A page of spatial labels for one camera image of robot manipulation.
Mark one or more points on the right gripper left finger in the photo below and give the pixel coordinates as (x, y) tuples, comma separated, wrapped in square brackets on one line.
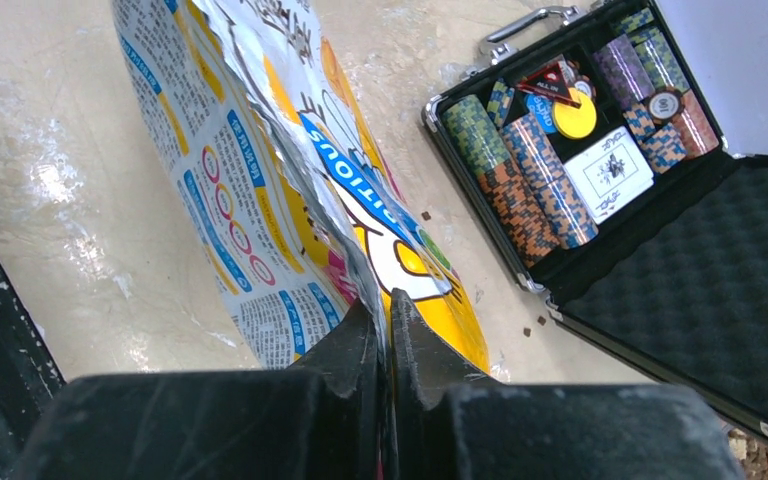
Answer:
[(316, 419)]

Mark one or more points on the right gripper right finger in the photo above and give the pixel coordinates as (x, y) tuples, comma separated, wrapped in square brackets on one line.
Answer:
[(452, 421)]

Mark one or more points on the colourful pet food bag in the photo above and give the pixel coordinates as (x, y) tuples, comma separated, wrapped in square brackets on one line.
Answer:
[(261, 136)]

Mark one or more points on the black poker chip case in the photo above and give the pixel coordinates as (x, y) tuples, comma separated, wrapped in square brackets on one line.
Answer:
[(618, 157)]

